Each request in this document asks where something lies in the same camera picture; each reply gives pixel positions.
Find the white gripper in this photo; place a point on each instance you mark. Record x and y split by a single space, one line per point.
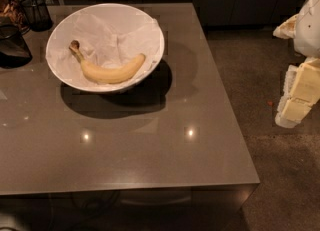
309 30

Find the yellow banana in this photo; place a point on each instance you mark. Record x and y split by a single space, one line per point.
100 74

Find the white bowl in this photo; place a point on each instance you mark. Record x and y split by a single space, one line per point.
66 78

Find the white paper liner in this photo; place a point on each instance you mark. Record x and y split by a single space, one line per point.
100 31

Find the black mesh pen cup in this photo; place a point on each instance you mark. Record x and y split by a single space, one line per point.
37 15

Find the black rounded object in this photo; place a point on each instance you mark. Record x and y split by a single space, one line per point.
14 51

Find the dark glass jar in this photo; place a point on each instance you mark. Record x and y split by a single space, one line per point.
11 9

